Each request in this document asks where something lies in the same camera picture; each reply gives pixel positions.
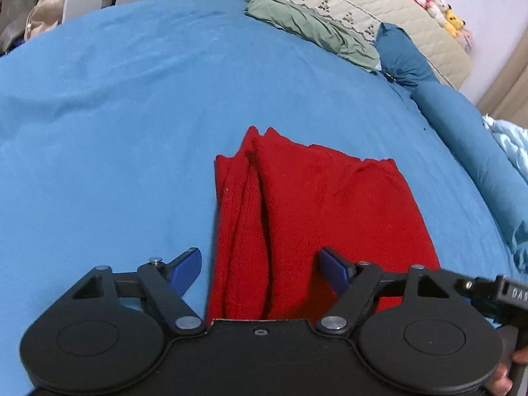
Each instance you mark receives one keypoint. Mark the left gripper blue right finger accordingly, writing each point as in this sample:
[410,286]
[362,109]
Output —
[337,270]

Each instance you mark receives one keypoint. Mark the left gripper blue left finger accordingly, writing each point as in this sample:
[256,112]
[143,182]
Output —
[182,271]

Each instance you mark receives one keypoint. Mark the green pillow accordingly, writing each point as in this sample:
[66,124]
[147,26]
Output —
[327,34]

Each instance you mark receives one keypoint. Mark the dark blue pillow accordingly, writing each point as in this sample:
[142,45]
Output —
[400,59]

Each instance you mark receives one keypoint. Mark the row of plush toys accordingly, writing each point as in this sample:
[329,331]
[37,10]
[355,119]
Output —
[443,13]

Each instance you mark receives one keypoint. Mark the light blue patterned blanket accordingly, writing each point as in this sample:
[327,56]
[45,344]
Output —
[512,139]

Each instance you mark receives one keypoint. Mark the beige hanging bag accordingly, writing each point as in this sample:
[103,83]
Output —
[44,16]

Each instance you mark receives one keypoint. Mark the blue rolled duvet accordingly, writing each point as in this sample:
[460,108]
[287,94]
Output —
[461,128]

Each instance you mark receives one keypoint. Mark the blue bed sheet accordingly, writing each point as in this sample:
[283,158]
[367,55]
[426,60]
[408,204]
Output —
[111,123]

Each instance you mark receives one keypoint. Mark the beige curtain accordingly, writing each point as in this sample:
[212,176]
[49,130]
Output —
[506,97]

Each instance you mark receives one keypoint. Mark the red knit sweater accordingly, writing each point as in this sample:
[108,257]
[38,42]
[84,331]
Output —
[280,203]

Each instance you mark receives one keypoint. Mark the person's right hand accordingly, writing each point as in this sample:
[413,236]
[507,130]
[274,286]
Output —
[500,384]

